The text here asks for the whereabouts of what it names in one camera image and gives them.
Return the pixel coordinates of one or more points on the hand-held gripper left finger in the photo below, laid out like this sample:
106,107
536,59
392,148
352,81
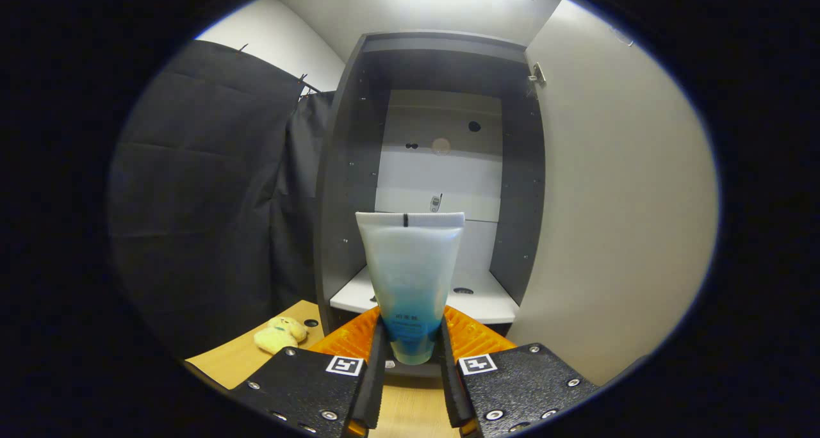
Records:
307,387

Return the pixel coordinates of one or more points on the translucent blue tube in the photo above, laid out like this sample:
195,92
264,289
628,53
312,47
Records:
410,265

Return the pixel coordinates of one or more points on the black backdrop cloth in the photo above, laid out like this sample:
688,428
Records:
198,201

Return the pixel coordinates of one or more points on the beige cabinet door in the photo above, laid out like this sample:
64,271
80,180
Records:
628,201

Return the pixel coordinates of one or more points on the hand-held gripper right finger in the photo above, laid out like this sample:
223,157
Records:
525,383

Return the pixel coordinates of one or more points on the yellow plush toy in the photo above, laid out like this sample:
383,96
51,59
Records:
278,335

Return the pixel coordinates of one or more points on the metal door hinge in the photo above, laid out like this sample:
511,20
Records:
537,74

